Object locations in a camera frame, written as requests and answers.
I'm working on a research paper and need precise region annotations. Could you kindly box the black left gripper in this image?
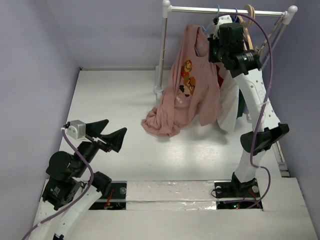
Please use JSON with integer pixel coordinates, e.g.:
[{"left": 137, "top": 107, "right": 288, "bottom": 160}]
[{"left": 74, "top": 118, "right": 128, "bottom": 175}]

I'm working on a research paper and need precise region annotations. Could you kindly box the light blue wire hanger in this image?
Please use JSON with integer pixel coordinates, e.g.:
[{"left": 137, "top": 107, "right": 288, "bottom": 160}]
[{"left": 194, "top": 17, "right": 216, "bottom": 57}]

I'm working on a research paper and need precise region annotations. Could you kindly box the pink t shirt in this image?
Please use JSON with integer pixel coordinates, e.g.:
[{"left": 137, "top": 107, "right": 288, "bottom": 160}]
[{"left": 141, "top": 23, "right": 221, "bottom": 137}]

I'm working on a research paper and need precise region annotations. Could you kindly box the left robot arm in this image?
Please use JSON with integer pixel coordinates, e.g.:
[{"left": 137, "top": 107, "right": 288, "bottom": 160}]
[{"left": 29, "top": 119, "right": 127, "bottom": 240}]

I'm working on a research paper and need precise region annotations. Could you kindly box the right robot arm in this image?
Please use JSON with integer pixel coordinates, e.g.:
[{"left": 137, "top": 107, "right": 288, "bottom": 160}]
[{"left": 132, "top": 17, "right": 289, "bottom": 196}]

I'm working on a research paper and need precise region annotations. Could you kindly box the wooden clip hanger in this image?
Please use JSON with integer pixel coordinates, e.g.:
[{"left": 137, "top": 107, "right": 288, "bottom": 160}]
[{"left": 255, "top": 17, "right": 283, "bottom": 62}]

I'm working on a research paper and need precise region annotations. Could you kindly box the white Coca-Cola t shirt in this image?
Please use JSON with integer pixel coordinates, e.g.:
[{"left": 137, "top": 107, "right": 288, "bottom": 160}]
[{"left": 215, "top": 63, "right": 240, "bottom": 133}]

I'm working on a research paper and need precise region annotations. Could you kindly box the dark green t shirt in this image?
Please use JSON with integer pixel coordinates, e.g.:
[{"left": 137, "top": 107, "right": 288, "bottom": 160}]
[{"left": 236, "top": 90, "right": 246, "bottom": 118}]

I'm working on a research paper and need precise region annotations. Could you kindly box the white clothes rack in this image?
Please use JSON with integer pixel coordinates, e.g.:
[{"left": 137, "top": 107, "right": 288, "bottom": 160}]
[{"left": 153, "top": 0, "right": 298, "bottom": 105}]

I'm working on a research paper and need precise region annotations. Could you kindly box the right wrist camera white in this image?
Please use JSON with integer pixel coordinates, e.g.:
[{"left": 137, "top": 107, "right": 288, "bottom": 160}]
[{"left": 212, "top": 15, "right": 233, "bottom": 39}]

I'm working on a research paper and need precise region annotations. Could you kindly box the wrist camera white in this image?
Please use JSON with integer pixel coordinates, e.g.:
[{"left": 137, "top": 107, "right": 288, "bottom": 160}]
[
  {"left": 62, "top": 120, "right": 86, "bottom": 140},
  {"left": 212, "top": 15, "right": 233, "bottom": 39}
]

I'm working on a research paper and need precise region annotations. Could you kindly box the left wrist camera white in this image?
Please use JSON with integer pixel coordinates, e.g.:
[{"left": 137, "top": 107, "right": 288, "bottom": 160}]
[{"left": 62, "top": 120, "right": 86, "bottom": 140}]

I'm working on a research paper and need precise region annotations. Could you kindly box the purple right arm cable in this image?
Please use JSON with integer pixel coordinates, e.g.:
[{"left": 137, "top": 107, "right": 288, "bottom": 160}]
[{"left": 217, "top": 14, "right": 274, "bottom": 201}]

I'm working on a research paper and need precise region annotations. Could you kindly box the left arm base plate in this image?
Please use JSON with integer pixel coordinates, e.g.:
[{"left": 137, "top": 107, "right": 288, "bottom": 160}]
[{"left": 89, "top": 181, "right": 127, "bottom": 211}]

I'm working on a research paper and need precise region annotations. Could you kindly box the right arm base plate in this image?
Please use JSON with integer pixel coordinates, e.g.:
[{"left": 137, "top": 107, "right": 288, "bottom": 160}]
[{"left": 210, "top": 181, "right": 261, "bottom": 210}]

